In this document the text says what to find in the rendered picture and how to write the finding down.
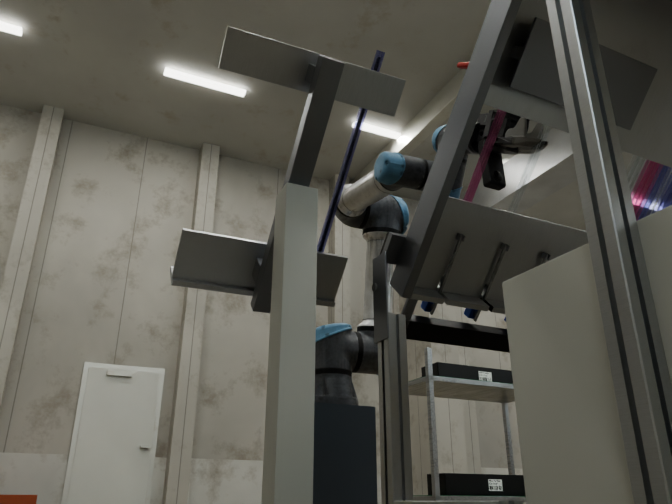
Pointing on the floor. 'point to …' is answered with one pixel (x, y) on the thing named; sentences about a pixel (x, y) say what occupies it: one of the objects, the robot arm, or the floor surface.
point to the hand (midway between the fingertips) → (537, 145)
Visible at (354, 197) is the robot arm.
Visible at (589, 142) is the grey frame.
